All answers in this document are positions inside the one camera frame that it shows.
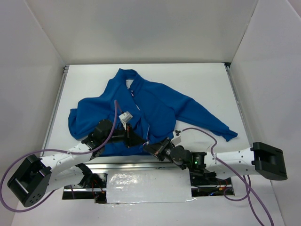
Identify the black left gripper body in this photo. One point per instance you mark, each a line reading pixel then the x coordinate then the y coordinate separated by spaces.
pixel 128 137

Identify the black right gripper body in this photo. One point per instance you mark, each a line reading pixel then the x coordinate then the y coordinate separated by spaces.
pixel 159 149

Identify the blue zip-up fleece jacket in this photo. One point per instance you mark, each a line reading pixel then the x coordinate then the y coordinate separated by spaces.
pixel 155 108

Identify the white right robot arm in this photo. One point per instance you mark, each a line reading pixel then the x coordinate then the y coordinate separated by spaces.
pixel 209 169

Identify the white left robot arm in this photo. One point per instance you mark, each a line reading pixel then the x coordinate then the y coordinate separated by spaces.
pixel 36 177

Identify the white foil-taped front panel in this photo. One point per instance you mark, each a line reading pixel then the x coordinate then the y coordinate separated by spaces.
pixel 148 186

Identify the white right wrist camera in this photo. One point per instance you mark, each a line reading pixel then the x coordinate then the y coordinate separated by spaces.
pixel 176 140

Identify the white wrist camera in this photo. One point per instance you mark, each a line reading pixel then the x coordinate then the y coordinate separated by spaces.
pixel 124 118
pixel 176 140

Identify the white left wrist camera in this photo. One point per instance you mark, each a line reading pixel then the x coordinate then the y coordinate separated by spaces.
pixel 124 118

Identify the aluminium front rail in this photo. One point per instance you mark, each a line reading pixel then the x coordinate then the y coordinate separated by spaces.
pixel 104 164

